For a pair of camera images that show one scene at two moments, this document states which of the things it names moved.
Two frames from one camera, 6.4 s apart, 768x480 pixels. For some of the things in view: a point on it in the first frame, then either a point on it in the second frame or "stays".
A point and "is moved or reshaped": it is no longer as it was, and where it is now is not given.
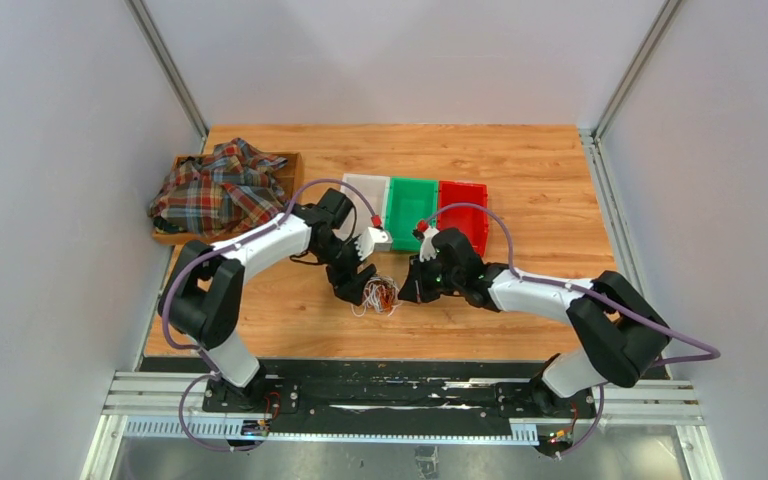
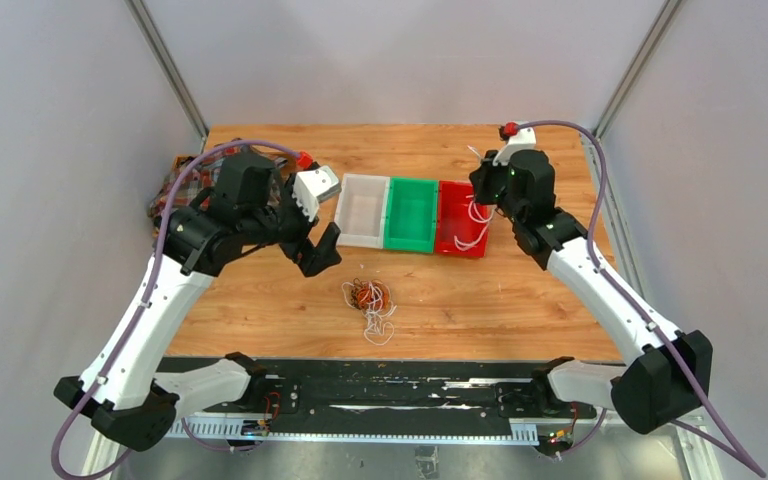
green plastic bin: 409,201 stays
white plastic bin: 376,190 stays
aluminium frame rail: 172,406 stays
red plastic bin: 471,219 stays
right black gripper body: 449,281 -> 491,187
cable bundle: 381,294 is moved or reshaped
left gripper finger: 349,284 -> 312,260
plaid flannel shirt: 219,193 stays
